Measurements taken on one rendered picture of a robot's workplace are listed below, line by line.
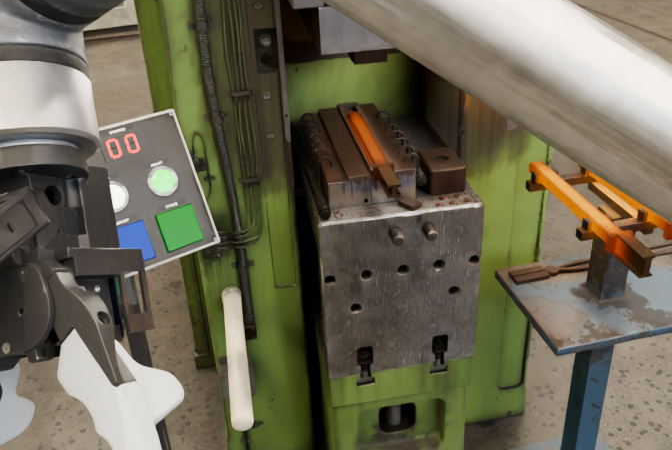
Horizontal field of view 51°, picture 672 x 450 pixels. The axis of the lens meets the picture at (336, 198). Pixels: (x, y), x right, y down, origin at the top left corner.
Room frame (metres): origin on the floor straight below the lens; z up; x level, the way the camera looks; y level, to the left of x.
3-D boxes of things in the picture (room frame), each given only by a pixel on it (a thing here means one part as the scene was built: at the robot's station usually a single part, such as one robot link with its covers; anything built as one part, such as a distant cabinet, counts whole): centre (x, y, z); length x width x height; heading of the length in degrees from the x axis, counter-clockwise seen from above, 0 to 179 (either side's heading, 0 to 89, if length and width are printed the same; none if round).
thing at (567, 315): (1.29, -0.60, 0.71); 0.40 x 0.30 x 0.02; 102
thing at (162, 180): (1.21, 0.33, 1.09); 0.05 x 0.03 x 0.04; 99
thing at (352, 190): (1.60, -0.05, 0.96); 0.42 x 0.20 x 0.09; 9
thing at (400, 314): (1.62, -0.10, 0.69); 0.56 x 0.38 x 0.45; 9
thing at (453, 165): (1.48, -0.25, 0.95); 0.12 x 0.08 x 0.06; 9
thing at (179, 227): (1.18, 0.31, 1.01); 0.07 x 0.05 x 0.07; 124
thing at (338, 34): (1.60, -0.05, 1.32); 0.42 x 0.20 x 0.10; 9
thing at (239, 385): (1.25, 0.24, 0.62); 0.44 x 0.05 x 0.05; 9
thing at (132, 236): (1.12, 0.39, 1.01); 0.07 x 0.05 x 0.07; 124
